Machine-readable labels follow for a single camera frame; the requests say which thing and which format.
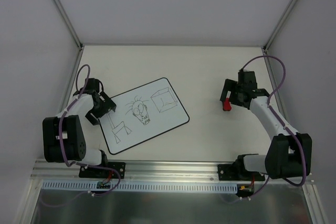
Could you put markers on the aluminium mounting rail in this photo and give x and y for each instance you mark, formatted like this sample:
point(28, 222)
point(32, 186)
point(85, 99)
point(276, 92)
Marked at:
point(147, 171)

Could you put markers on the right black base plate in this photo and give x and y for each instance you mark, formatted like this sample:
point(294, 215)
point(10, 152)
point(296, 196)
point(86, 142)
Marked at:
point(237, 172)

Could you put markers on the right aluminium frame post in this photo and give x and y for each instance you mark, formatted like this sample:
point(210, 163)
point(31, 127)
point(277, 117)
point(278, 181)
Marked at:
point(280, 23)

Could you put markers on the white whiteboard black rim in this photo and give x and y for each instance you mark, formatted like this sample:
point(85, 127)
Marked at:
point(142, 113)

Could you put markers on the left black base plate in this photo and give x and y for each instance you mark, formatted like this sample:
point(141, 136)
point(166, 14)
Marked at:
point(103, 173)

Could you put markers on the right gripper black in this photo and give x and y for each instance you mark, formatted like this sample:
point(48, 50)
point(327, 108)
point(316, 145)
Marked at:
point(233, 94)

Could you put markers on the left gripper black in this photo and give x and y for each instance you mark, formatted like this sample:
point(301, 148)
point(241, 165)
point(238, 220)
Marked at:
point(101, 107)

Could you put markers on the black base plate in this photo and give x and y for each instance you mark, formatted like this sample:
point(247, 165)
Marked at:
point(103, 173)
point(237, 172)

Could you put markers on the white slotted cable duct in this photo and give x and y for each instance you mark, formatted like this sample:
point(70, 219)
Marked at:
point(221, 188)

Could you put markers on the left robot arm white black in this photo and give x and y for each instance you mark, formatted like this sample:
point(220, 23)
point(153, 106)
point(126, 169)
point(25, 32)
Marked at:
point(63, 136)

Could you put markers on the red whiteboard eraser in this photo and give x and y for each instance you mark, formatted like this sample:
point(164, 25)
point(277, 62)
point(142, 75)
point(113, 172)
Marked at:
point(226, 105)

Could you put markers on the aluminium frame post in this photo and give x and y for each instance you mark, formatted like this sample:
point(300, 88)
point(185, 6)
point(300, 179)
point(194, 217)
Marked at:
point(280, 23)
point(62, 12)

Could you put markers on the left aluminium frame post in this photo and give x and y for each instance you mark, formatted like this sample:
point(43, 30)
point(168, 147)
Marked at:
point(62, 12)

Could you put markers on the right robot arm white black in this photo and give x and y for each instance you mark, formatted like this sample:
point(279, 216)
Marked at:
point(289, 153)

